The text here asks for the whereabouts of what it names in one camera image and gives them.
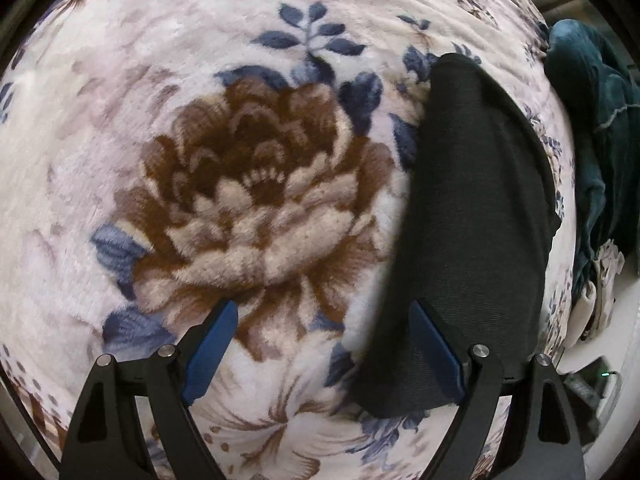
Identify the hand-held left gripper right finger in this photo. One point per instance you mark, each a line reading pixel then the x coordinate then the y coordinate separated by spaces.
pixel 435 350

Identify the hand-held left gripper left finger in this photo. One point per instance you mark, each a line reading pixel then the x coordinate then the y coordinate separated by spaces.
pixel 210 350

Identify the black knit garment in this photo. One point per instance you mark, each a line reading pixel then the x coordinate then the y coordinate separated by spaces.
pixel 480 220

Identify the grey device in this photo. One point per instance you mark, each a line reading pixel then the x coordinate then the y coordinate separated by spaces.
pixel 595 382

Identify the white cloth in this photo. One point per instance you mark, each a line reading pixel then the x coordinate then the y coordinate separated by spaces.
pixel 597 290

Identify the floral fleece blanket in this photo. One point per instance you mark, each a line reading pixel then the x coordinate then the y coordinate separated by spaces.
pixel 225 160

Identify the teal fleece cloth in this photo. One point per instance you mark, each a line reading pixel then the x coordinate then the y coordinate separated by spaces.
pixel 600 135

